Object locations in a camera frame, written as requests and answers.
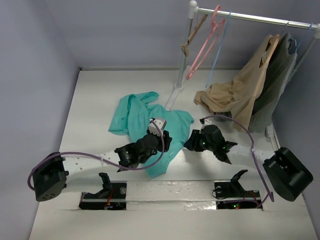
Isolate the wooden clip hanger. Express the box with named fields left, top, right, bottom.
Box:
left=180, top=14, right=208, bottom=57

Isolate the blue plastic hanger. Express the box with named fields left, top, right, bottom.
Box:
left=205, top=10, right=232, bottom=88

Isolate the grey t shirt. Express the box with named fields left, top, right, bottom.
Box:
left=248, top=33, right=298, bottom=132

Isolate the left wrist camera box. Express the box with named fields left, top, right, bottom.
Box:
left=147, top=118, right=167, bottom=137

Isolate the teal t shirt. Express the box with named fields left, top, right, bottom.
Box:
left=108, top=91, right=195, bottom=178

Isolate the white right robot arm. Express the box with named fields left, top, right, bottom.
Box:
left=184, top=124, right=314, bottom=202

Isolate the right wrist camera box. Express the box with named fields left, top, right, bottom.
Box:
left=199, top=117, right=213, bottom=126

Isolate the beige t shirt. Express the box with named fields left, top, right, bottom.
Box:
left=193, top=35, right=273, bottom=129

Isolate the blue hanger under grey shirt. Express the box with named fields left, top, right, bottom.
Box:
left=288, top=22, right=313, bottom=55

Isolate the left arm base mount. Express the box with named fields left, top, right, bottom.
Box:
left=78, top=172, right=127, bottom=211

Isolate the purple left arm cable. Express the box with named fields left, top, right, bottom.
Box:
left=27, top=119, right=166, bottom=192

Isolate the metal clothes rack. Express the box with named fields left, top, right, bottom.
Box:
left=164, top=0, right=320, bottom=138

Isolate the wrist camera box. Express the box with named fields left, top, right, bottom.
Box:
left=199, top=117, right=213, bottom=126
left=147, top=118, right=167, bottom=137

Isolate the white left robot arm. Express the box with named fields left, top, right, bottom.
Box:
left=28, top=130, right=172, bottom=202

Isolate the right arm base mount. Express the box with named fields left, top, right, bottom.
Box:
left=211, top=169, right=263, bottom=210

